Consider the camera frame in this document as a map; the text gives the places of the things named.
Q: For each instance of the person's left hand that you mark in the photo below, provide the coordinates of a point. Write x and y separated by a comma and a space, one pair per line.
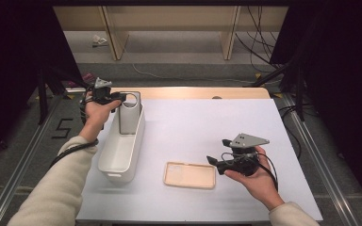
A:
95, 119

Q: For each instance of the metal floor rail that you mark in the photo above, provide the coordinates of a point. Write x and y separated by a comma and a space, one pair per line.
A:
22, 169
323, 169

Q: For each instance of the crumpled white paper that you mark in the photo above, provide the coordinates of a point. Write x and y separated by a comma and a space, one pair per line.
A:
99, 40

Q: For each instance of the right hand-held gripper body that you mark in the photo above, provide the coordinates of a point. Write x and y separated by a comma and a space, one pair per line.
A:
243, 157

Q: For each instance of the person's right hand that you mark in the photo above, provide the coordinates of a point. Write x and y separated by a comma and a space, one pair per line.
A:
257, 185

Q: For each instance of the black metal stand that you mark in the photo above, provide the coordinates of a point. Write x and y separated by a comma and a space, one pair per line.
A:
44, 94
298, 91

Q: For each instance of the black curtain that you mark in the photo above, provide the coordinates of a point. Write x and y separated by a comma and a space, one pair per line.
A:
12, 62
342, 78

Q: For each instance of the pink object on floor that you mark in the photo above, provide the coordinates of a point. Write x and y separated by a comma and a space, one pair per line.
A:
87, 77

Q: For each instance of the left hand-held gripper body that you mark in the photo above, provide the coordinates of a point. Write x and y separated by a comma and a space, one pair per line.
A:
102, 92

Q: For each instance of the wooden table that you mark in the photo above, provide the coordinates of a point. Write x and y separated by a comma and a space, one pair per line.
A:
185, 93

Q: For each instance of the white plastic bin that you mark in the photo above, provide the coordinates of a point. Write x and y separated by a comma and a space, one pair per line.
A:
121, 153

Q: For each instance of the beige rectangular tray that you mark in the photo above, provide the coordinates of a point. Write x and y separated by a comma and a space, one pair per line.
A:
190, 175

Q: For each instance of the white table sheet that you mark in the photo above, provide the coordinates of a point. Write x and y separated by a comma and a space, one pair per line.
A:
201, 132

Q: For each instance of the wooden shelf unit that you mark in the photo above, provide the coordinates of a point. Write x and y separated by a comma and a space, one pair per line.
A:
169, 19

